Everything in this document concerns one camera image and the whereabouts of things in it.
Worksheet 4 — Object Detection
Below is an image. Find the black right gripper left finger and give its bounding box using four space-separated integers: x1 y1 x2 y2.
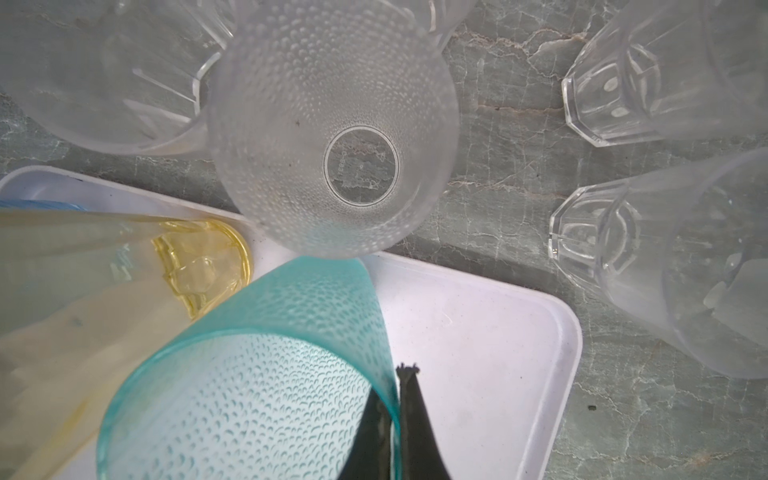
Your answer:
337 388 392 480

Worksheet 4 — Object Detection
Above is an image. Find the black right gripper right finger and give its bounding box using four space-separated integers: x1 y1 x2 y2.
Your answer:
396 364 451 480

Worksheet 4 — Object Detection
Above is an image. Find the teal dimpled plastic cup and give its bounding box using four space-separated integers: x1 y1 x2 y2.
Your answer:
96 257 402 479

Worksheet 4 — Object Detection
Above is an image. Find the yellow plastic cup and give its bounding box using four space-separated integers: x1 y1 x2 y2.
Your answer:
1 208 253 479

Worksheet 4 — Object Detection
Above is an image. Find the blue plastic cup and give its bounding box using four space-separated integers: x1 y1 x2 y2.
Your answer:
0 199 84 211

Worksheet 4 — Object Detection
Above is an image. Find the lilac plastic tray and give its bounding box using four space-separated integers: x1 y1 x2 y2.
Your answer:
0 165 584 480

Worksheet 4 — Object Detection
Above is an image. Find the frosted dimpled plastic cup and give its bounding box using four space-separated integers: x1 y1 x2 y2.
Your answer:
206 1 460 259

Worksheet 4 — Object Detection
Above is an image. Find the clear faceted tumbler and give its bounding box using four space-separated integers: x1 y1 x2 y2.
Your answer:
562 1 767 147
548 148 767 380

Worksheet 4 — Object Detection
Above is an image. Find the clear tall glass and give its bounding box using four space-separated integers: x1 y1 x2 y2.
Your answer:
1 1 236 156

